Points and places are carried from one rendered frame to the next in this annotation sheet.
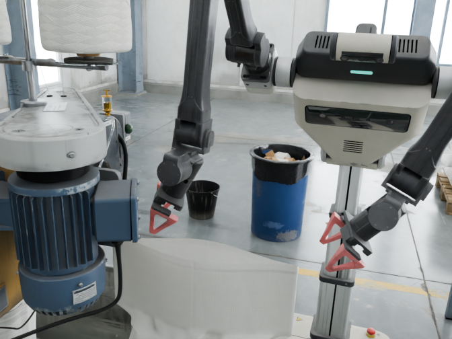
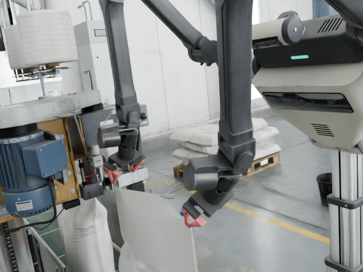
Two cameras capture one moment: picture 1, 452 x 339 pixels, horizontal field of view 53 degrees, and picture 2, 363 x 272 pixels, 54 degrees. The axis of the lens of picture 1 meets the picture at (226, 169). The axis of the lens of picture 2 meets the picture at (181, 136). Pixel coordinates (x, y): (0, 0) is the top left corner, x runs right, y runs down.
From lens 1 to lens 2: 0.81 m
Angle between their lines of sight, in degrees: 39
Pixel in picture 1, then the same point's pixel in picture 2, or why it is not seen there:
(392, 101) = (322, 81)
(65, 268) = (13, 188)
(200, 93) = (119, 85)
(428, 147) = (222, 115)
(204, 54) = (115, 57)
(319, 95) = (268, 82)
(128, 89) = not seen: hidden behind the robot
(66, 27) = (23, 51)
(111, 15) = (43, 41)
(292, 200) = not seen: outside the picture
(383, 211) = (188, 172)
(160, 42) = not seen: hidden behind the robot
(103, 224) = (27, 164)
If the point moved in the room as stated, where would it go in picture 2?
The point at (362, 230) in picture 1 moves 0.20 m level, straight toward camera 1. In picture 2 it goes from (205, 193) to (128, 221)
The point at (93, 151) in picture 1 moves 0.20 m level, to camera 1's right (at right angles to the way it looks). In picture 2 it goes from (13, 119) to (53, 120)
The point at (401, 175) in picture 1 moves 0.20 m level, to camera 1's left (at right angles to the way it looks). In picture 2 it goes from (222, 143) to (155, 138)
